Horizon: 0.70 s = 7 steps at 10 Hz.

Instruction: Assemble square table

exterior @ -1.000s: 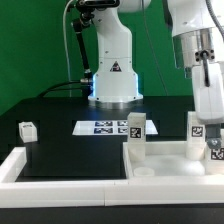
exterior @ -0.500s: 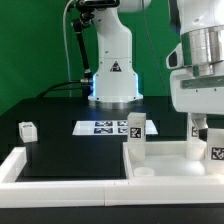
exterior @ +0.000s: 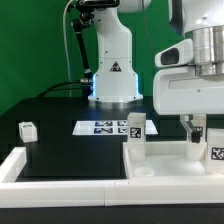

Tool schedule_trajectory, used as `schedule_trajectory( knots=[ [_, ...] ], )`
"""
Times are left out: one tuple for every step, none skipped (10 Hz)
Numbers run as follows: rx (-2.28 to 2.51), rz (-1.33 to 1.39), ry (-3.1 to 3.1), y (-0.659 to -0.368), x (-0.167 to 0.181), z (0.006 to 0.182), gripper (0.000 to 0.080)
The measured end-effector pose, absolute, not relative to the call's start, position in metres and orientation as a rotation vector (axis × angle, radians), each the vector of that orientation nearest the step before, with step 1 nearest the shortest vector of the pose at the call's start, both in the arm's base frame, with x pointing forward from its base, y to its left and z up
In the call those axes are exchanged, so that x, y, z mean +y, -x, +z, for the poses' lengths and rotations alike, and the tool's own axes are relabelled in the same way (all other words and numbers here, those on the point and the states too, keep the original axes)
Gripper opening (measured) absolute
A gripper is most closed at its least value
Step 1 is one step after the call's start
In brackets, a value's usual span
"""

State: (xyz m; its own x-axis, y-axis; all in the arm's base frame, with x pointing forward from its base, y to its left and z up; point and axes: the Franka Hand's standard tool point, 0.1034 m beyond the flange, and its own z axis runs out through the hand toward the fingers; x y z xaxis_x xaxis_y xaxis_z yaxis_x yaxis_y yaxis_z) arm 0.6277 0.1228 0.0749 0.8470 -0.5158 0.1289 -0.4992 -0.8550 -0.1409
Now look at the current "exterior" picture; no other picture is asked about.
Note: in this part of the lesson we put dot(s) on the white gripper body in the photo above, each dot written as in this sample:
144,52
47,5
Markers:
179,89

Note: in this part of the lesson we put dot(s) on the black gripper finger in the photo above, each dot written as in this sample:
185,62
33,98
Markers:
194,131

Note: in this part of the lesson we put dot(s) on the white square tabletop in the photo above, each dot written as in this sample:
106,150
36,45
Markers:
164,159

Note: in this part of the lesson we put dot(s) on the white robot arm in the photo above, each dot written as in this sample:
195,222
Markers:
115,82

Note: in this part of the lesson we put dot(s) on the white sheet with AprilTags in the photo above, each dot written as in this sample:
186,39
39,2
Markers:
103,127

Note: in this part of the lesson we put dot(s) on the white U-shaped obstacle fence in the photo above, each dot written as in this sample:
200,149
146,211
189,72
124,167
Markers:
139,191

